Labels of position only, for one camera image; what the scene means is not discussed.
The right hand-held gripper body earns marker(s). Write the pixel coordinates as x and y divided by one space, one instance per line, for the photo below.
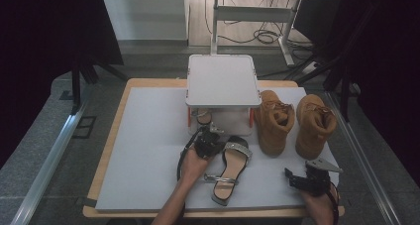
313 182

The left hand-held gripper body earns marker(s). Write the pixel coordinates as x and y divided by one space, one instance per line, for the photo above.
204 144

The tan suede boot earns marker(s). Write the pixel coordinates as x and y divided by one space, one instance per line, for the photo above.
272 142
307 142

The white two-tier shoe rack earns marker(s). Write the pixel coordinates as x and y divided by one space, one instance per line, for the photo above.
223 79

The person's left hand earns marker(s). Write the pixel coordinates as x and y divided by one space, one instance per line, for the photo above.
193 168

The white foam mat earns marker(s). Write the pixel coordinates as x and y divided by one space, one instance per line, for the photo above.
148 152

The white power strip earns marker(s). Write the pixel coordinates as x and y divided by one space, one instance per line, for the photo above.
311 67

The black tape strip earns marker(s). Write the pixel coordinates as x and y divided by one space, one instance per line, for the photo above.
89 202

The dark curtain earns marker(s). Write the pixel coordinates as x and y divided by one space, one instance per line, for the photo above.
389 69
33 53

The black tripod stand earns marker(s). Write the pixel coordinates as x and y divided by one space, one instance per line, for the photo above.
76 86

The white metal desk frame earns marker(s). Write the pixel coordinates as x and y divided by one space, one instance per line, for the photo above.
251 13

